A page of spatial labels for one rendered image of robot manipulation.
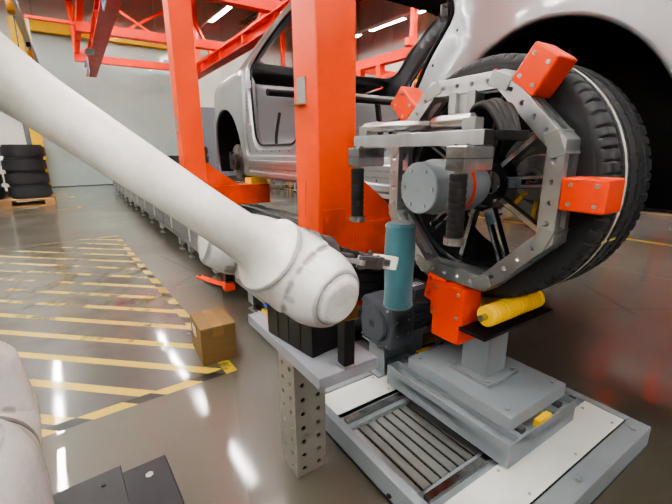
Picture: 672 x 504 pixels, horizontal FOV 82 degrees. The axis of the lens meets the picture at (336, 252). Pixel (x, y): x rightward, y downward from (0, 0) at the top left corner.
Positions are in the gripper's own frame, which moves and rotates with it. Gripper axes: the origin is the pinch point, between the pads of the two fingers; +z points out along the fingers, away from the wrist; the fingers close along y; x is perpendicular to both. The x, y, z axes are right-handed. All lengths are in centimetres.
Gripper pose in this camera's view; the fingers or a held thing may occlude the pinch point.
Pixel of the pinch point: (385, 261)
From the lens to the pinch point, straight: 86.3
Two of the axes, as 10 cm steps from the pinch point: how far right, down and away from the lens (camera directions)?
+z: 7.6, 1.0, 6.5
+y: -6.2, -1.9, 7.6
